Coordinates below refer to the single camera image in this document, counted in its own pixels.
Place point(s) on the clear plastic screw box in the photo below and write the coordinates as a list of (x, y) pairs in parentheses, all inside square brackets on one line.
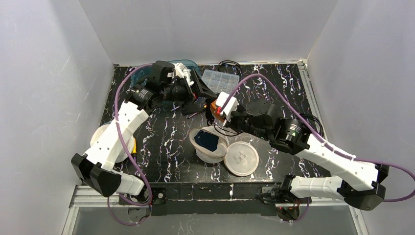
[(219, 81)]

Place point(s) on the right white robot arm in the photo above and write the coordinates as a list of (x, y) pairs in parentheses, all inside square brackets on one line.
[(357, 183)]

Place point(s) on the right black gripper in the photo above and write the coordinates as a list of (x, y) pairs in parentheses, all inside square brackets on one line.
[(236, 116)]

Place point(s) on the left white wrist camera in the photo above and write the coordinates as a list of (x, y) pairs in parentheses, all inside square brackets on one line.
[(183, 72)]

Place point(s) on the teal plastic bin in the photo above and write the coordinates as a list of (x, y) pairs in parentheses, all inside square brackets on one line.
[(141, 76)]

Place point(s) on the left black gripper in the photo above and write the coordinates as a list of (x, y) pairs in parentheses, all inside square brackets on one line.
[(191, 89)]

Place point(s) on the orange black bra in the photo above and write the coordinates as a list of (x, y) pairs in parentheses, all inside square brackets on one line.
[(212, 113)]

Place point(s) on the yellow black screwdriver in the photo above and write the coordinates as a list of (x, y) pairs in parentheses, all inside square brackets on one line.
[(194, 113)]

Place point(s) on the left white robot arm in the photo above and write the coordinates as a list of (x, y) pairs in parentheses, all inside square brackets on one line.
[(95, 167)]

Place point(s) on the dark blue lace bra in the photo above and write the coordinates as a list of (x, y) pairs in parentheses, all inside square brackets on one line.
[(207, 140)]

